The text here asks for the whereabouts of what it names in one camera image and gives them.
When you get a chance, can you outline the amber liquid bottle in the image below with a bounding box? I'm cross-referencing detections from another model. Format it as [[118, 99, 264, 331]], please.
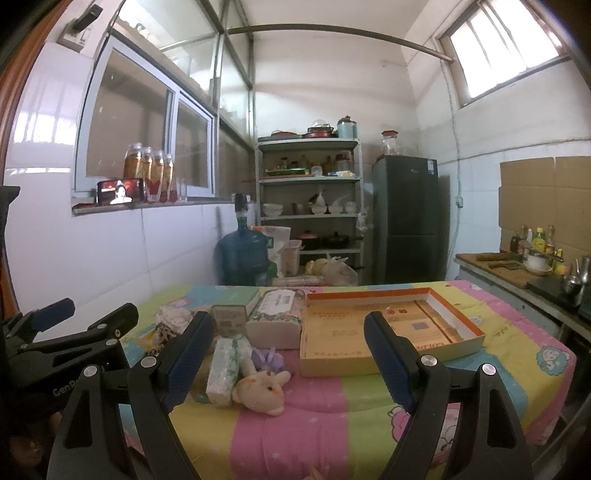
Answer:
[[122, 143, 142, 179]]

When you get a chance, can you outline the white bowl on counter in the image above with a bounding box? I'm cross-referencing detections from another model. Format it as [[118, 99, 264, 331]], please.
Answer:
[[523, 250, 552, 276]]

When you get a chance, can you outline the leopard print cloth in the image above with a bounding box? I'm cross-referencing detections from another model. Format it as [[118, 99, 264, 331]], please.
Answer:
[[136, 324, 175, 356]]

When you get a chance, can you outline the white lace cloth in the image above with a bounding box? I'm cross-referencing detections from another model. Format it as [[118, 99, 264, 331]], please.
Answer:
[[155, 305, 193, 335]]

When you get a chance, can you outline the cream plush bunny purple dress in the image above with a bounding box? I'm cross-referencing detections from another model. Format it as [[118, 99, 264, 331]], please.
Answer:
[[231, 348, 291, 417]]

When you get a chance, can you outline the grey metal shelf rack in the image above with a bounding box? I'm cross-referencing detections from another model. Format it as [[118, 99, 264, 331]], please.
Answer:
[[254, 136, 367, 279]]

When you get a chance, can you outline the floral tissue box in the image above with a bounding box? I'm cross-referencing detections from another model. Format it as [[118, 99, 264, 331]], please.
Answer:
[[245, 289, 307, 350]]

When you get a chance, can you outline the green white paper box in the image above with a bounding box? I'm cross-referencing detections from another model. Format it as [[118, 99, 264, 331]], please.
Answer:
[[211, 286, 260, 337]]

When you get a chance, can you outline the blue water jug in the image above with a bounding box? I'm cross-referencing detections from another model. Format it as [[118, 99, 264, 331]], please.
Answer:
[[216, 193, 270, 286]]

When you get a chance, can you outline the steel kettle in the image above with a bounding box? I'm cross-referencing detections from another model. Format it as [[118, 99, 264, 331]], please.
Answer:
[[575, 254, 591, 285]]

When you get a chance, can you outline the small green tissue pack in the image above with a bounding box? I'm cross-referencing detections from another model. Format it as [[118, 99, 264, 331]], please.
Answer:
[[205, 334, 252, 407]]

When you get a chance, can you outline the black refrigerator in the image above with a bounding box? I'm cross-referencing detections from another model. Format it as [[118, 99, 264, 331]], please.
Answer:
[[373, 155, 440, 284]]

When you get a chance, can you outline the glass jar on refrigerator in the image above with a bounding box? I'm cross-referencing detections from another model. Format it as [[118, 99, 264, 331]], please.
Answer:
[[382, 130, 400, 156]]

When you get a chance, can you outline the kitchen counter with board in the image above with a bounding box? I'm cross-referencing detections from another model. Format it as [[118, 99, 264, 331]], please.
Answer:
[[454, 250, 591, 338]]

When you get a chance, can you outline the orange rimmed cardboard box tray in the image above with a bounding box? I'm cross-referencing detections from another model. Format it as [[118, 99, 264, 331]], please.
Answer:
[[298, 286, 487, 378]]

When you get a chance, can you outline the teal canister on shelf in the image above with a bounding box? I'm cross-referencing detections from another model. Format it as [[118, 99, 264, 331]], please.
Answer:
[[337, 116, 359, 139]]

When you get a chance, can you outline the plastic bag of vegetables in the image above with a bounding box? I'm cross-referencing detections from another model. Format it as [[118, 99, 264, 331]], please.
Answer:
[[304, 257, 359, 286]]

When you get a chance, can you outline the white flour sack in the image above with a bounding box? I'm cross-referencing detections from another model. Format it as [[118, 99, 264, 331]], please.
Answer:
[[262, 226, 290, 279]]

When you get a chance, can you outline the high barred window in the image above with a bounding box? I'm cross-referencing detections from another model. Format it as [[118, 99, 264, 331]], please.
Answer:
[[439, 1, 567, 106]]

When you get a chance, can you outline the sliding glass window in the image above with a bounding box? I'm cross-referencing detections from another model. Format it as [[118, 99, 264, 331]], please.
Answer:
[[73, 36, 216, 198]]

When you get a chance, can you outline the smartphone on window sill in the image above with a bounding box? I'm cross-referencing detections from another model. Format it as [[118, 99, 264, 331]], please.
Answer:
[[96, 178, 145, 206]]

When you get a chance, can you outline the colourful cartoon bed sheet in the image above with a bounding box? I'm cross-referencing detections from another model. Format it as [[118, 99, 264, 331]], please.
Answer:
[[117, 279, 578, 480]]

